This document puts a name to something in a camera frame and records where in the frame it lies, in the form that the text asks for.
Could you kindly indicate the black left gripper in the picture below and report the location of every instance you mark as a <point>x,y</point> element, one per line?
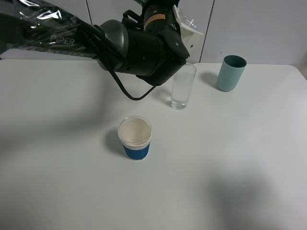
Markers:
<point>159,20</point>

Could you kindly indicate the clear bottle green label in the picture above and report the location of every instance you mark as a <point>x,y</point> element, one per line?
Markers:
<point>187,20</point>

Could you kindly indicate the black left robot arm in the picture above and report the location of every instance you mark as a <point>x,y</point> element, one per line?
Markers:
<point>147,45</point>

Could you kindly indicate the teal green cup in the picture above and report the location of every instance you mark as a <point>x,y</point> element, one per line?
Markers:
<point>230,72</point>

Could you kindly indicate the blue sleeved paper cup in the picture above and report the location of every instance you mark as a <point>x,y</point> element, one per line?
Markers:
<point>135,133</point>

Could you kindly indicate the tall clear glass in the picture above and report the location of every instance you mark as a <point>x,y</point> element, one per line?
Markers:
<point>182,86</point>

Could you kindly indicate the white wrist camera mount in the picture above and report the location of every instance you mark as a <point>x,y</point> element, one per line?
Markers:
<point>189,36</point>

